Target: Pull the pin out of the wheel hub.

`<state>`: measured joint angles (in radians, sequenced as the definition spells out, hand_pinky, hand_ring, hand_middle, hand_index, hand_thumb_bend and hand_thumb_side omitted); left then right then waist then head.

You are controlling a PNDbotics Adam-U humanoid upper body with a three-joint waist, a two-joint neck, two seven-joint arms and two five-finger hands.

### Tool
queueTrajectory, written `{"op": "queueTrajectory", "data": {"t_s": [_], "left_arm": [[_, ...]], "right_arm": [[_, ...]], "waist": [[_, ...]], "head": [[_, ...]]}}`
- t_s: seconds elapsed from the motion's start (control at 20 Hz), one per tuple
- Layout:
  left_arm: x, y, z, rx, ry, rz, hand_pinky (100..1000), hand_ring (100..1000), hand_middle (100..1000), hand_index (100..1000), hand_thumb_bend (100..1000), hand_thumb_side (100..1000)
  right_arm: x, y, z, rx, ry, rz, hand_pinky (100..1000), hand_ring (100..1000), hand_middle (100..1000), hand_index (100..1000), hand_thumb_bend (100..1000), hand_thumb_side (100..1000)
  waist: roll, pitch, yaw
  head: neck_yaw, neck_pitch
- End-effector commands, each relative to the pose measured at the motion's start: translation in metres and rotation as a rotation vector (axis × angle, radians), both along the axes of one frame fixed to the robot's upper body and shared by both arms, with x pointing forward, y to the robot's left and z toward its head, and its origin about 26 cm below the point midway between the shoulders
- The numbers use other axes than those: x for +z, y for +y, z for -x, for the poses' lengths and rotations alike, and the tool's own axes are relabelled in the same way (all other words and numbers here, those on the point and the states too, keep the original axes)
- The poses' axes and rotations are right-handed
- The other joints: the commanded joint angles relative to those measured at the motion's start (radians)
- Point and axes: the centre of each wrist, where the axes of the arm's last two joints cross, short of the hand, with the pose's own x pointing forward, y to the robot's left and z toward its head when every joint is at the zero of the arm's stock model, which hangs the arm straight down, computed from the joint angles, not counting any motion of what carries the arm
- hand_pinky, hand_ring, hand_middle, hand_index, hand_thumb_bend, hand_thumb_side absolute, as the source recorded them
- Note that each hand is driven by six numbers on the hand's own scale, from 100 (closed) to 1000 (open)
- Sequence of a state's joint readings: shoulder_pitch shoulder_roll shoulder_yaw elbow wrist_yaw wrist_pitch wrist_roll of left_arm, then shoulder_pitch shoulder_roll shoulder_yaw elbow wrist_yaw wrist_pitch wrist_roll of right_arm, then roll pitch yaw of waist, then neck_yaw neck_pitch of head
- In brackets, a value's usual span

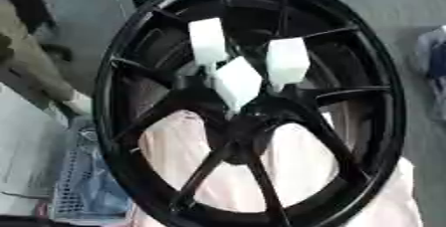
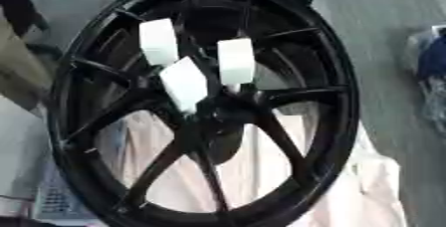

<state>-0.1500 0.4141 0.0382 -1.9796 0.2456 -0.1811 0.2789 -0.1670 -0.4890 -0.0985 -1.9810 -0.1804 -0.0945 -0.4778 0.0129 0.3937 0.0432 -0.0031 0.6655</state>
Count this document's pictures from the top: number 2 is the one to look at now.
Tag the black spoked wheel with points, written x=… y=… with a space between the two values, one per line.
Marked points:
x=145 y=171

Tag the grey keypad device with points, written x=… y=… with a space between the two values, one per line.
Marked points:
x=55 y=197

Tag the blue bag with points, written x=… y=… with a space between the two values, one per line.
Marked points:
x=432 y=71

